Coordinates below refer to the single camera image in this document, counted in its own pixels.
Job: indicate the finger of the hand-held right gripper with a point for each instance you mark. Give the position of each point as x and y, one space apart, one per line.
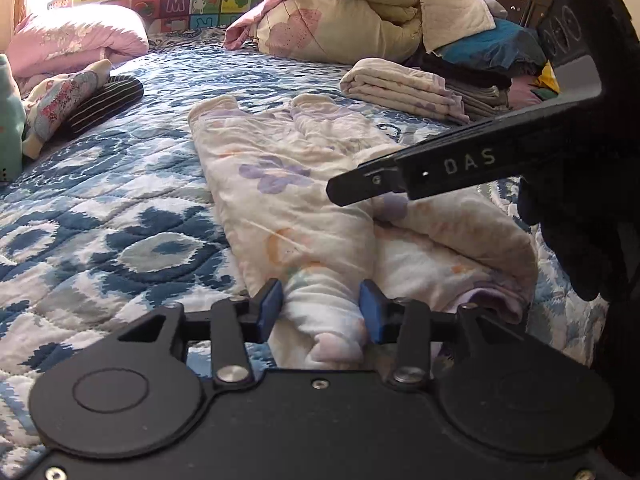
365 182

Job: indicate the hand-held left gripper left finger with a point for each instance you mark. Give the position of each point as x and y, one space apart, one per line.
270 305

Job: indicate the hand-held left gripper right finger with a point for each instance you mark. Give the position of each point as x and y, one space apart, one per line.
370 317

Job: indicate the white purple-flowered shirt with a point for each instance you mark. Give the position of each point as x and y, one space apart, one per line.
280 200

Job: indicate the person's right hand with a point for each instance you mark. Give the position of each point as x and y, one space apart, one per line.
600 210

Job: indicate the purple pillow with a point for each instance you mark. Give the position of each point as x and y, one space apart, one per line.
522 92

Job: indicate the folded black garment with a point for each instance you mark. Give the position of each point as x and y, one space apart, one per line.
465 72

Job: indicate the folded white lilac garment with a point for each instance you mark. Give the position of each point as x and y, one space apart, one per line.
395 85

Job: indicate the yellow cartoon pillow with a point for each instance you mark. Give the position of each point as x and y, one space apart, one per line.
549 80

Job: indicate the blue blanket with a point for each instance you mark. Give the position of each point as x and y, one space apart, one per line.
495 45

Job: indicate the cream pink bundled quilt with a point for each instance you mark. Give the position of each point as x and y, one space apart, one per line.
340 25

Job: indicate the dark wooden headboard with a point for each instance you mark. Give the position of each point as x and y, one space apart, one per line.
525 2

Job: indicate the blue patterned quilted bedspread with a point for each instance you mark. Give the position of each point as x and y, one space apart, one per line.
125 200

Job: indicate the colourful alphabet foam mat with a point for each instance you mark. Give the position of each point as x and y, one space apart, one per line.
175 2

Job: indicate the black striped garment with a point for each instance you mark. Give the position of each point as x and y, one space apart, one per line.
110 97

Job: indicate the pink blue printed garment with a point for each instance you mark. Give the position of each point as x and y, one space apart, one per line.
60 100

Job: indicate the teal garment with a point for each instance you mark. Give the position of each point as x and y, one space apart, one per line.
10 120

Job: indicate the pink floral pillow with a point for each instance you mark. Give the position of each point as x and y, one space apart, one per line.
75 35

